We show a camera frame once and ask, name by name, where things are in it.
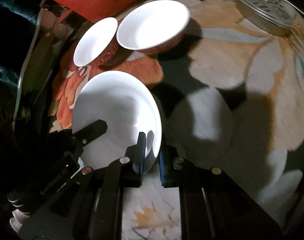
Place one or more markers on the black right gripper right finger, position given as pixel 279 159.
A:
pixel 169 176

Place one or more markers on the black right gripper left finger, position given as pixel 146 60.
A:
pixel 134 171

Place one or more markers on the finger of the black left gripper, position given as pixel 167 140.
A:
pixel 89 133

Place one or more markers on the white bowl front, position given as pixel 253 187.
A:
pixel 128 108

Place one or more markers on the white bowl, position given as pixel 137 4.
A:
pixel 128 108
pixel 98 45
pixel 154 27

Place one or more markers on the left hand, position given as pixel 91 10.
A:
pixel 18 219

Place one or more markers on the floral rug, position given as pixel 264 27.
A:
pixel 230 95

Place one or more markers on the round metal perforated tin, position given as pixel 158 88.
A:
pixel 273 16

